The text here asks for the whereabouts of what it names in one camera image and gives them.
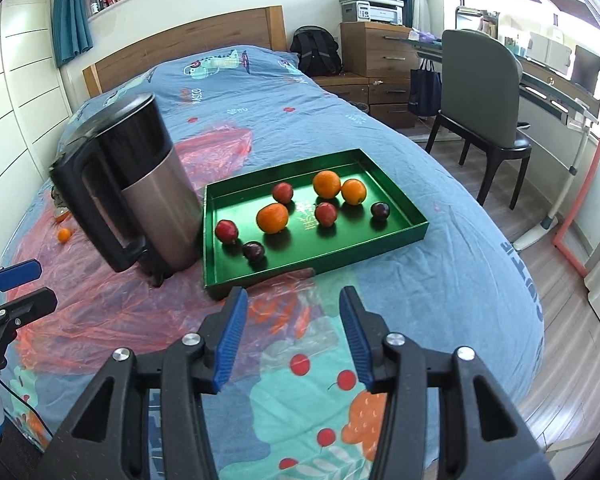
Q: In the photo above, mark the pink plastic sheet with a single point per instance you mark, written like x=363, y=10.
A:
x=80, y=300

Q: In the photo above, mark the orange oval dish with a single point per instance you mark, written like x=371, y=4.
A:
x=62, y=216

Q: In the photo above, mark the blue printed bedsheet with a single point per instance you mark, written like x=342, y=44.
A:
x=455, y=260

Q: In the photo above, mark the white desk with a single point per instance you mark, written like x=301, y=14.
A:
x=555, y=95

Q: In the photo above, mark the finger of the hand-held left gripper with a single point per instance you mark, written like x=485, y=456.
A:
x=17, y=272
x=27, y=305

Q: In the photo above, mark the grey chair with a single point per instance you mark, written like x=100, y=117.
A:
x=480, y=85

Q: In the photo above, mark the medium orange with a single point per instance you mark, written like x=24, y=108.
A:
x=326, y=184

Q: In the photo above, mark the red apple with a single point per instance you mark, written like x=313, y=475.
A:
x=282, y=192
x=326, y=212
x=226, y=230

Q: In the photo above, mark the green tray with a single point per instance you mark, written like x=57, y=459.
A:
x=360, y=240

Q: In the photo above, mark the wooden nightstand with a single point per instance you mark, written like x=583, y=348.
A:
x=342, y=87

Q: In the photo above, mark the wooden dresser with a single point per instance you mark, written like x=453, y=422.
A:
x=380, y=47

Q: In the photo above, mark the steel electric kettle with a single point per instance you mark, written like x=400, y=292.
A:
x=145, y=195

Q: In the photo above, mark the large orange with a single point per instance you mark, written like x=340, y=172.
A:
x=272, y=218

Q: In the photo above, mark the dark purple plum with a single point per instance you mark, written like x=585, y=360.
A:
x=380, y=210
x=253, y=250

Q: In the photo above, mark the white box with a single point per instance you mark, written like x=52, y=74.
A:
x=550, y=50

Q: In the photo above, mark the wooden headboard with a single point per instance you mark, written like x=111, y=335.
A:
x=190, y=45

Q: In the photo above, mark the dark monitor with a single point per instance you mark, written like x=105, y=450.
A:
x=587, y=72

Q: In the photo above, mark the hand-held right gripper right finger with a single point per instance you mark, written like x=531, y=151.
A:
x=355, y=335

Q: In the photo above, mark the small orange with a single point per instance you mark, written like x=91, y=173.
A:
x=64, y=234
x=353, y=191

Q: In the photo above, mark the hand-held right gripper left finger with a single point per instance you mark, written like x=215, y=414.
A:
x=230, y=335

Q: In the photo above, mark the pink standing frame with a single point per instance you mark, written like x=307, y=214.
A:
x=580, y=210

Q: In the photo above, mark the white printer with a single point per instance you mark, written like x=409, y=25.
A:
x=372, y=7

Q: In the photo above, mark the dark tote bag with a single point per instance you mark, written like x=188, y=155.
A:
x=424, y=90

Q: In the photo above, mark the black backpack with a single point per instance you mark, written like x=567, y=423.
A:
x=316, y=52

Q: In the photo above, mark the white wardrobe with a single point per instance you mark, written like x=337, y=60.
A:
x=15, y=85

